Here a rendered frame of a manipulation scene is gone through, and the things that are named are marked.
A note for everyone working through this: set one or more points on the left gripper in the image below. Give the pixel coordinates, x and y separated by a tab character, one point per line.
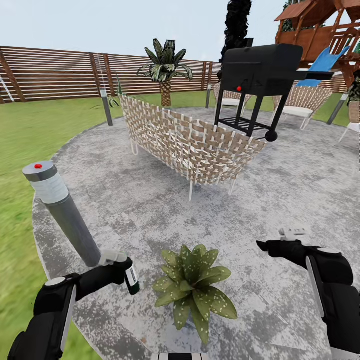
114	273

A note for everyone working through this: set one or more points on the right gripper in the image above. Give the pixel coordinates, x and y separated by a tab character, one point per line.
279	248

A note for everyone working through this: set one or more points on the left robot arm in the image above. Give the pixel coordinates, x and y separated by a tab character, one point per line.
47	333

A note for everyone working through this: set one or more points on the insectifuge atomizer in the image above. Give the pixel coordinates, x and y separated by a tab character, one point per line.
132	280

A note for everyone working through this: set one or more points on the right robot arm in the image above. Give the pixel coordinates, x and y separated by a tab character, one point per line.
332	278

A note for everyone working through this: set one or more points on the charcoal grill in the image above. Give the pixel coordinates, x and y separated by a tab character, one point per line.
262	71

